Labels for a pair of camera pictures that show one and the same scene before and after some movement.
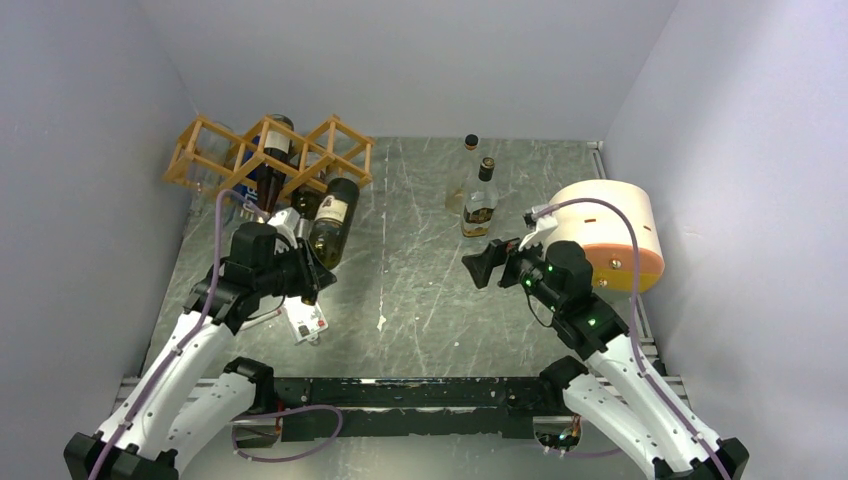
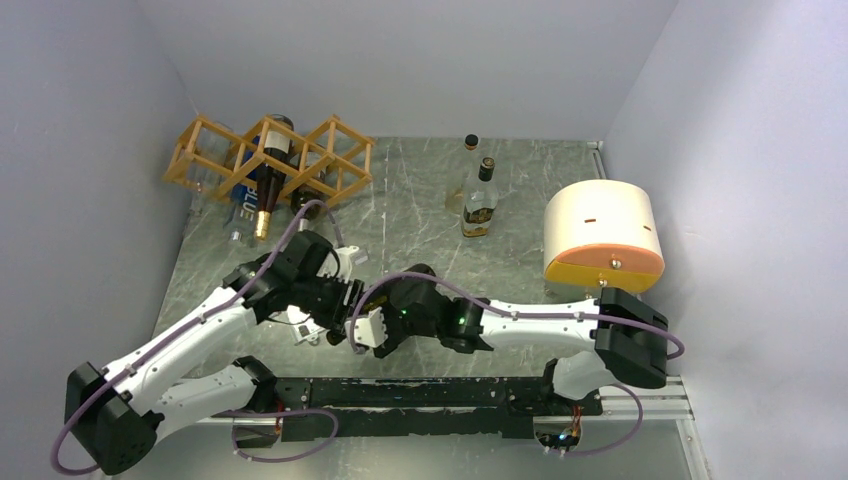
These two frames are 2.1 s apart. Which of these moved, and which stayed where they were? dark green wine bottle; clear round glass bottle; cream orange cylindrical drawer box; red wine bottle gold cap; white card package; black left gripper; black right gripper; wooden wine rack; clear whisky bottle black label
Moved: black right gripper; black left gripper; dark green wine bottle
Stayed: clear round glass bottle; white card package; wooden wine rack; red wine bottle gold cap; clear whisky bottle black label; cream orange cylindrical drawer box
